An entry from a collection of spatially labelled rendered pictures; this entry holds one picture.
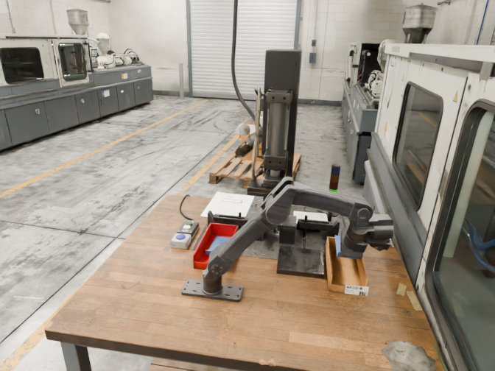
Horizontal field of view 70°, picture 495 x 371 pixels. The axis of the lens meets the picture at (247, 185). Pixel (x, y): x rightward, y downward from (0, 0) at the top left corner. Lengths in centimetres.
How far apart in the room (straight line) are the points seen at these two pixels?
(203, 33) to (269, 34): 192
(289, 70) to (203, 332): 94
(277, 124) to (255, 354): 77
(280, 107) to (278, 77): 13
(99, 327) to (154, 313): 16
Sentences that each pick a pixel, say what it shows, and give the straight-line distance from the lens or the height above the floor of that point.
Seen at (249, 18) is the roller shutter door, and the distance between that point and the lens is 1071.
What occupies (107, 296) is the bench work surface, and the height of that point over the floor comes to 90.
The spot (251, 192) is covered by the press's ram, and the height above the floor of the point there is 112.
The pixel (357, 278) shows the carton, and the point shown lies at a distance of 136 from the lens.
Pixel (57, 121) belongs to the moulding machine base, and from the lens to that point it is 723.
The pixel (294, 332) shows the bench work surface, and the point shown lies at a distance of 112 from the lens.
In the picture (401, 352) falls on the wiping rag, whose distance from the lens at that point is 113.
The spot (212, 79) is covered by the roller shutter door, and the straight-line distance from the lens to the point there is 1103.
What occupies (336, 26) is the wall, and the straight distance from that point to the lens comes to 1051.
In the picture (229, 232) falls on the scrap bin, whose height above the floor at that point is 93.
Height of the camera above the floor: 168
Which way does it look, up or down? 22 degrees down
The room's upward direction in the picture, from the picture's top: 2 degrees clockwise
